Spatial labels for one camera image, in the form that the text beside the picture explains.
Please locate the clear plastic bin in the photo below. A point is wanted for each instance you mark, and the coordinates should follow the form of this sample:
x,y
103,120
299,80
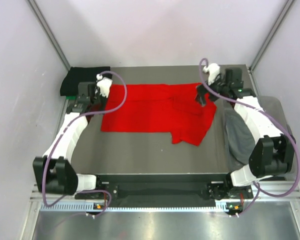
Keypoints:
x,y
272,106

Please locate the right corner aluminium post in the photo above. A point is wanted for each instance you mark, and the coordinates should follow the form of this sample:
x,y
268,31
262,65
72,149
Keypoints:
x,y
279,20

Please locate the folded green t shirt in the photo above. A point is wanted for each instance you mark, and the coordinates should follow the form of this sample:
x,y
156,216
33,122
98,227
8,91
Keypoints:
x,y
70,98

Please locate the grey slotted cable duct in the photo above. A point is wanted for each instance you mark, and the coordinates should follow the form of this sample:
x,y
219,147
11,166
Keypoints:
x,y
95,207

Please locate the folded black t shirt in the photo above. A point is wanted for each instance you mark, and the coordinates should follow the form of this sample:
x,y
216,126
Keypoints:
x,y
76,75

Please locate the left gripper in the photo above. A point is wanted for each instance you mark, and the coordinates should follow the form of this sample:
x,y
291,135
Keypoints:
x,y
104,100

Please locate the grey t shirt in bin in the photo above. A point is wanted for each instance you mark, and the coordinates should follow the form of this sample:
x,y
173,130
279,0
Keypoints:
x,y
240,139

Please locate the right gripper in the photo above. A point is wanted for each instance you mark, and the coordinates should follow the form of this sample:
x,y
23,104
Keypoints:
x,y
202,90

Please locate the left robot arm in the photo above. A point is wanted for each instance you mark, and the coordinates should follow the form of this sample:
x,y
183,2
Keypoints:
x,y
53,171

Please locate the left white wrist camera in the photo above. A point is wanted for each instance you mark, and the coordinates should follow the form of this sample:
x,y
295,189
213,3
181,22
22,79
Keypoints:
x,y
103,85

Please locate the aluminium frame rail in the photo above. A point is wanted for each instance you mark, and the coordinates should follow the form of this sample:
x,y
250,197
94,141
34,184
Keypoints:
x,y
272,187

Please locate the red t shirt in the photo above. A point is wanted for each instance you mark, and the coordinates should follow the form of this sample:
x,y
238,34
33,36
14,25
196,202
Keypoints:
x,y
159,108

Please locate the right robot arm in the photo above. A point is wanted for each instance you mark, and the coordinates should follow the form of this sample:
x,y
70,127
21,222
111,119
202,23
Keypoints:
x,y
263,146

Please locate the corner aluminium post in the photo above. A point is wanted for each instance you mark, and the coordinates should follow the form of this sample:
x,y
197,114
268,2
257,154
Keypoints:
x,y
48,32
279,20

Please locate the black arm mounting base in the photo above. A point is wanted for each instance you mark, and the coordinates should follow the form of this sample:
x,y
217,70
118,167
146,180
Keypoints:
x,y
171,190

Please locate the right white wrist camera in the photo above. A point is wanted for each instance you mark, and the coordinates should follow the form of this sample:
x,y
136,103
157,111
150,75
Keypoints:
x,y
213,70

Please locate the left corner aluminium post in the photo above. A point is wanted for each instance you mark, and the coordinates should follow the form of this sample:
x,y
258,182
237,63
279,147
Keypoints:
x,y
48,32

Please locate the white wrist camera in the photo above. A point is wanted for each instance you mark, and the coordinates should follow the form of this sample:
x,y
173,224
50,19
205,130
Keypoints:
x,y
213,70
103,85

